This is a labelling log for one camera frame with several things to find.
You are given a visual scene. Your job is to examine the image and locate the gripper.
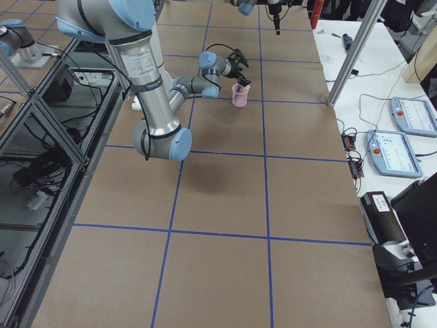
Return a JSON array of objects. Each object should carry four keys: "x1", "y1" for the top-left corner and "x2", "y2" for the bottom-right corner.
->
[
  {"x1": 225, "y1": 49, "x2": 251, "y2": 86},
  {"x1": 267, "y1": 0, "x2": 282, "y2": 36}
]

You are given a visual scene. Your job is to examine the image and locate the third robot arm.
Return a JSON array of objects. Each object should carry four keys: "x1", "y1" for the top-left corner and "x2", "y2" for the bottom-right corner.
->
[{"x1": 1, "y1": 18, "x2": 59, "y2": 68}]

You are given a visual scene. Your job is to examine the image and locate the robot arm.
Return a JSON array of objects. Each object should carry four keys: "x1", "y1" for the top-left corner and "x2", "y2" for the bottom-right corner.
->
[
  {"x1": 56, "y1": 1, "x2": 250, "y2": 161},
  {"x1": 229, "y1": 0, "x2": 283, "y2": 36}
]

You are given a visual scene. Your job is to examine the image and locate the pink mesh pen holder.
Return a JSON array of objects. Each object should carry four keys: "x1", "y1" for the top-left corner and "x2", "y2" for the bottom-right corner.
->
[{"x1": 231, "y1": 83, "x2": 251, "y2": 107}]

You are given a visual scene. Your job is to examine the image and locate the far teach pendant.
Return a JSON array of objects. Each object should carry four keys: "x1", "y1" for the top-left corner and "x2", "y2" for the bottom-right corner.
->
[{"x1": 390, "y1": 97, "x2": 436, "y2": 137}]

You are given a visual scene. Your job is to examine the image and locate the teach pendant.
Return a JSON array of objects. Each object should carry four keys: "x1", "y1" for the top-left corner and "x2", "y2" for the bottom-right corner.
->
[
  {"x1": 390, "y1": 97, "x2": 436, "y2": 137},
  {"x1": 366, "y1": 130, "x2": 423, "y2": 178}
]

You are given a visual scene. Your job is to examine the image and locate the near teach pendant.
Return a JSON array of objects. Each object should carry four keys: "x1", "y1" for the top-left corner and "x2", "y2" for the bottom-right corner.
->
[{"x1": 366, "y1": 130, "x2": 423, "y2": 178}]

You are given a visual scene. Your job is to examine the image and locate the dark brown box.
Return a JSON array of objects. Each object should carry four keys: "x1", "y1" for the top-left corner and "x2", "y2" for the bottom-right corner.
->
[{"x1": 360, "y1": 191, "x2": 406, "y2": 246}]

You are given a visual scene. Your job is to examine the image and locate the black monitor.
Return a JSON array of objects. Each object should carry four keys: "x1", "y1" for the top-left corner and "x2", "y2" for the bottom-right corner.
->
[{"x1": 391, "y1": 175, "x2": 436, "y2": 286}]

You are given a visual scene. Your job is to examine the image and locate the aluminium frame post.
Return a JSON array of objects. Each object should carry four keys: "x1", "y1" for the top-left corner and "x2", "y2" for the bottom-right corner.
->
[{"x1": 326, "y1": 0, "x2": 387, "y2": 107}]

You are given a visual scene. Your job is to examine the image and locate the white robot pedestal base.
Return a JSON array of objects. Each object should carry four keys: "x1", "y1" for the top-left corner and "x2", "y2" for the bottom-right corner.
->
[{"x1": 129, "y1": 20, "x2": 187, "y2": 112}]

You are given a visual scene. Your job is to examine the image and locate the usb hub with cables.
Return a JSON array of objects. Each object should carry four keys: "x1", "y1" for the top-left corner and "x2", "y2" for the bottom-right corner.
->
[{"x1": 341, "y1": 127, "x2": 358, "y2": 152}]

